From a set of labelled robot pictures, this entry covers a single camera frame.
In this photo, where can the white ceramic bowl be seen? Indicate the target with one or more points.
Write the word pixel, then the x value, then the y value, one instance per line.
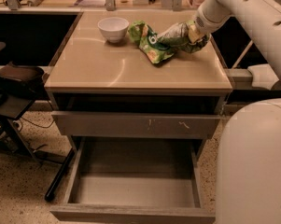
pixel 113 29

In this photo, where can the green jalapeno chip bag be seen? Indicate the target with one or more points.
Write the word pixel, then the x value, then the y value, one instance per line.
pixel 177 37

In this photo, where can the white handled tool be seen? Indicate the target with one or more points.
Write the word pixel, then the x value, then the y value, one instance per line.
pixel 242 55

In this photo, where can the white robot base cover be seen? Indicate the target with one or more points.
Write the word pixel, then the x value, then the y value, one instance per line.
pixel 263 76

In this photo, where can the green chip bag on counter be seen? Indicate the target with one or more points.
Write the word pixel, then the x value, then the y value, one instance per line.
pixel 146 39

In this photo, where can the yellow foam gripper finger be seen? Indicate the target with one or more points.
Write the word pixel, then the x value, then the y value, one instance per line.
pixel 194 34

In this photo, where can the grey drawer cabinet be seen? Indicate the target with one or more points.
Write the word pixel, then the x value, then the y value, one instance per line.
pixel 93 75

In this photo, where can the dark bag on side table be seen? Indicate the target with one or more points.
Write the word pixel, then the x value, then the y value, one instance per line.
pixel 22 81

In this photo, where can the grey upper drawer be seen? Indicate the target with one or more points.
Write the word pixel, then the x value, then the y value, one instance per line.
pixel 135 125

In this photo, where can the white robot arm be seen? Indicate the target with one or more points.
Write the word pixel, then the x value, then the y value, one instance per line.
pixel 248 186

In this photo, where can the open middle drawer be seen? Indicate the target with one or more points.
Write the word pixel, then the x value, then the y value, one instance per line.
pixel 134 181

